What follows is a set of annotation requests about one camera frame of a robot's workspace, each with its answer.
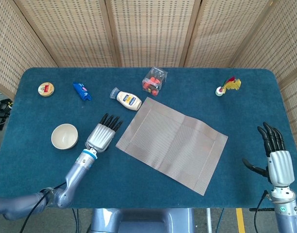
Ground round yellow tin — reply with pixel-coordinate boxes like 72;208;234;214
37;82;55;98

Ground mayonnaise squeeze bottle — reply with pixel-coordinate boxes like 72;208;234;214
110;87;142;112

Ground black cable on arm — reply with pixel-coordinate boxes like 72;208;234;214
253;190;269;233
18;182;66;233

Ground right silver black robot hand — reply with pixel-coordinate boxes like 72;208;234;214
242;122;296;187

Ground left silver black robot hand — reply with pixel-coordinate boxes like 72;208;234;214
85;113;124;153

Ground grey-blue robot torso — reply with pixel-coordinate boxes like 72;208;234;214
90;208;195;233

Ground white ceramic bowl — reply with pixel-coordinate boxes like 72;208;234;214
50;123;79;150

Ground metal table leg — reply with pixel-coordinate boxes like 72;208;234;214
206;208;213;233

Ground blue snack packet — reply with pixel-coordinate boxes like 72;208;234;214
73;82;93;101

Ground clear box with orange pieces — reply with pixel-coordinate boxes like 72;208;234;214
142;67;168;97

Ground colourful feather shuttlecock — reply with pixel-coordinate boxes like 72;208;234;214
215;76;242;97

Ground blue table cloth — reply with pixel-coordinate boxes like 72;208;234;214
0;67;297;209

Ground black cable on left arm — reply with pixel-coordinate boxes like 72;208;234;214
18;182;66;233

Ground grey-brown woven placemat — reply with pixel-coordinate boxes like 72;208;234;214
115;97;229;196

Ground black cables on floor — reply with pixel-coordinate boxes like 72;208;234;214
0;98;14;132

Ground woven wooden folding screen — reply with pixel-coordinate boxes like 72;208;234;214
0;0;297;158

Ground blue cable under table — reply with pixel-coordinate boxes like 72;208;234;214
72;208;80;233
215;208;226;233

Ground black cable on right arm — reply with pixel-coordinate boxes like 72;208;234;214
253;190;269;233

